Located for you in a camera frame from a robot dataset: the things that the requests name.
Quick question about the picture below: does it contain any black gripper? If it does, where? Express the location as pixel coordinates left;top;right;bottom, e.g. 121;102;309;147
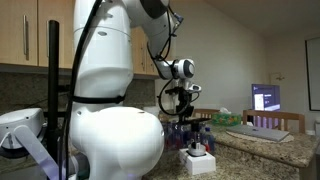
176;88;196;122

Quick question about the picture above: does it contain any black spray can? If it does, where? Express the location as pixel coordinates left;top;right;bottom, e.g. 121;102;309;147
191;122;203;149

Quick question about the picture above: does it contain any white round ring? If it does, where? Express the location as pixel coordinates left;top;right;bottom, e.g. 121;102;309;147
187;142;206;158

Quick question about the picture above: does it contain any green tissue box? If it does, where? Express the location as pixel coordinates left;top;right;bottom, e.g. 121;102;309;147
211;107;243;127

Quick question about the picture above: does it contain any white box with black top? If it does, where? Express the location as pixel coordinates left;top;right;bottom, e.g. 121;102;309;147
178;148;217;177

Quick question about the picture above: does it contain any blue cap water bottle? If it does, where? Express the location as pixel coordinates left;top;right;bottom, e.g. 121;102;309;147
202;126;217;154
164;121;177;151
183;123;193;148
174;123;185;149

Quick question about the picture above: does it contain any white paper towel roll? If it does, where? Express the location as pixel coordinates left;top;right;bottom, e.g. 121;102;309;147
143;105;160;116

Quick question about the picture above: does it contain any wooden cabinet door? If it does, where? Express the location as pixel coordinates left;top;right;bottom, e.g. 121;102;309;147
130;26;148;75
0;0;39;67
38;0;76;69
145;33;161;77

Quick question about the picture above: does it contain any silver closed laptop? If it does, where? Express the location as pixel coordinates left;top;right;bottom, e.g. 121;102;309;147
227;124;290;143

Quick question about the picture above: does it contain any lit computer monitor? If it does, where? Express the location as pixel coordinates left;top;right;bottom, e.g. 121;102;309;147
251;83;282;112

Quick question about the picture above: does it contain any large wooden chair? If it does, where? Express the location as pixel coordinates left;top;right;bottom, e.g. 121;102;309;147
242;109;306;134

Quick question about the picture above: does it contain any black metal pole stand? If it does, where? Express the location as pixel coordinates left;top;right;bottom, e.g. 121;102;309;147
43;19;76;168

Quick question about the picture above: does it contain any white rounded device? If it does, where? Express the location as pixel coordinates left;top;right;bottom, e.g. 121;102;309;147
0;107;46;159

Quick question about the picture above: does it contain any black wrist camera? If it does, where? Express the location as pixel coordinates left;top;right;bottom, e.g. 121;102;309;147
164;87;183;96

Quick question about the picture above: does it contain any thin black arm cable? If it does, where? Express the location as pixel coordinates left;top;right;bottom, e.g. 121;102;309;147
146;0;201;117

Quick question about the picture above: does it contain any metal cabinet handle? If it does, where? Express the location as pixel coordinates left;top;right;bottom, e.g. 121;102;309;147
140;44;146;72
22;14;30;61

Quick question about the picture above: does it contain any black strap band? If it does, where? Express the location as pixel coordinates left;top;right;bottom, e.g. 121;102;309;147
69;94;127;105

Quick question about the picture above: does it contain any small wall ornament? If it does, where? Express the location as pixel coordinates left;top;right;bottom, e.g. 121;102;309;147
273;73;286;83

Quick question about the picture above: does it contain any thick black cable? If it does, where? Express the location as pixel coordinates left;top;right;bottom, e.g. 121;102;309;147
58;0;105;180

